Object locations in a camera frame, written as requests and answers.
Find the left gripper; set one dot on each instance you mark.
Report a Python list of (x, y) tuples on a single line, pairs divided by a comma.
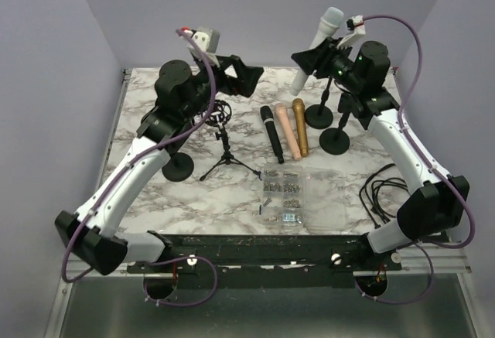
[(247, 76)]

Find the black tripod mic stand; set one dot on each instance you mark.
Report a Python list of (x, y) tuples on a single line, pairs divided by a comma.
[(219, 117)]

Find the pink microphone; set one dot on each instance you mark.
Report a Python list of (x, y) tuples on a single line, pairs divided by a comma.
[(282, 115)]

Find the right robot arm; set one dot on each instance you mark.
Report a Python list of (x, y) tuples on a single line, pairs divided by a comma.
[(435, 202)]

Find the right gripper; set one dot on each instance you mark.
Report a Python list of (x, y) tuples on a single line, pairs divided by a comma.
[(321, 56)]

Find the round base mic stand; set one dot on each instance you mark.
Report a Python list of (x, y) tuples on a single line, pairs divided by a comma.
[(319, 116), (335, 141)]

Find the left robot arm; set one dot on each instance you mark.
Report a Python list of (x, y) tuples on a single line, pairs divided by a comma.
[(181, 96)]

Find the clear plastic screw box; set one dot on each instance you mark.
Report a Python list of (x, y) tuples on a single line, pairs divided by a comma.
[(303, 197)]

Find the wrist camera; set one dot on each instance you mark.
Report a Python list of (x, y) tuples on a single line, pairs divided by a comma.
[(355, 31), (207, 40)]

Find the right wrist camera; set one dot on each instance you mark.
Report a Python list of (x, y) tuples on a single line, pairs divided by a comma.
[(355, 31)]

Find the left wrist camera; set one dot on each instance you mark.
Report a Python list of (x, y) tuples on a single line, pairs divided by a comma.
[(207, 40)]

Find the black microphone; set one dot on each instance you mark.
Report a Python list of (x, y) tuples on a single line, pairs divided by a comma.
[(268, 120)]

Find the white microphone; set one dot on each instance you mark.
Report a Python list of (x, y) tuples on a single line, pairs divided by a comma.
[(329, 23)]

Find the aluminium mounting rail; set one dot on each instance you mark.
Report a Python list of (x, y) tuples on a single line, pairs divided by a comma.
[(414, 260)]

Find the gold microphone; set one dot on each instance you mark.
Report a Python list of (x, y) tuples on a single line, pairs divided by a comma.
[(299, 108)]

